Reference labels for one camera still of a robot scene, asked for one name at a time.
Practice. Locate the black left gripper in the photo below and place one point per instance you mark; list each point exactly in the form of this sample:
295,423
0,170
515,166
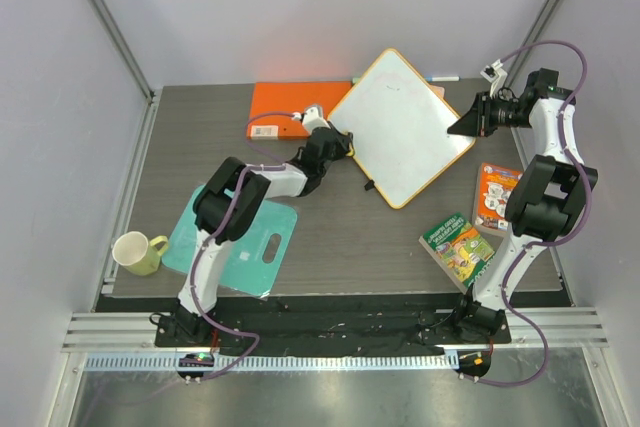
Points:
341,142

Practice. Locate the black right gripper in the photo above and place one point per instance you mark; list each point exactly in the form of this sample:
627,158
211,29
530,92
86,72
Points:
482,113

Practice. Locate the yellow round whiteboard eraser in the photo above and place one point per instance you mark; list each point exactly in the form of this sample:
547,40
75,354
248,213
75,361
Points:
352,151

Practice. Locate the yellow-framed whiteboard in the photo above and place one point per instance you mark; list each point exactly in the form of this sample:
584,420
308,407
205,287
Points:
399,125

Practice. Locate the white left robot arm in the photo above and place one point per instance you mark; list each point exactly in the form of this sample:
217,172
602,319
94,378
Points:
224,211

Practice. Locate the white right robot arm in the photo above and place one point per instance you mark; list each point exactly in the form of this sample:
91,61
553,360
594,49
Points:
548,201

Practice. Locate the blue-capped white marker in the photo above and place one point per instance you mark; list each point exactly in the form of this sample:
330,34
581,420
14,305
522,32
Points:
442,79

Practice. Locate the orange comic paperback book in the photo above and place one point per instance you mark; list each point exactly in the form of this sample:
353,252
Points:
493,188

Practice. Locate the orange folder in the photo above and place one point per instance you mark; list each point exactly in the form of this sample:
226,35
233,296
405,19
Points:
290,97

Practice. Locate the green paperback book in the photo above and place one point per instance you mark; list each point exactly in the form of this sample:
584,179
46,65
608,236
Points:
459,249

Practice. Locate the teal cutting board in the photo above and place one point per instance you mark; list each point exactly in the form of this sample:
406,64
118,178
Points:
255,259

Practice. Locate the yellow-green mug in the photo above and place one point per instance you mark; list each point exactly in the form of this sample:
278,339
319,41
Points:
138,254

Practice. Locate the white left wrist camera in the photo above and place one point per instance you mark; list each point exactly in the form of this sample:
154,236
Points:
312,119

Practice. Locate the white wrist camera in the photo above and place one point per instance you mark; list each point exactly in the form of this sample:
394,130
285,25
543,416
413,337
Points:
312,119
496,75

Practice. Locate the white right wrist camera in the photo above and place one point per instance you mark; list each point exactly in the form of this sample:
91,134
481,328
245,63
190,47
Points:
496,75

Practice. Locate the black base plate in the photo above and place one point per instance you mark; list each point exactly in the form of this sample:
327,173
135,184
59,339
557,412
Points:
332,325

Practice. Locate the aluminium frame post right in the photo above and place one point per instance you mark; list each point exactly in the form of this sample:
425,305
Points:
555,2

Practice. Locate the aluminium frame post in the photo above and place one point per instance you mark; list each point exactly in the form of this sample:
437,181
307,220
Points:
555,2
111,28

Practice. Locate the aluminium frame post left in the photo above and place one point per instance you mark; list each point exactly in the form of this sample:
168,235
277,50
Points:
111,28

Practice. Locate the aluminium front rail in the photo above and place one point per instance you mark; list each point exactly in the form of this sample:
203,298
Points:
532,328

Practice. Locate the slotted cable duct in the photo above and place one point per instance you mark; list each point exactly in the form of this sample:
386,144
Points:
201,362

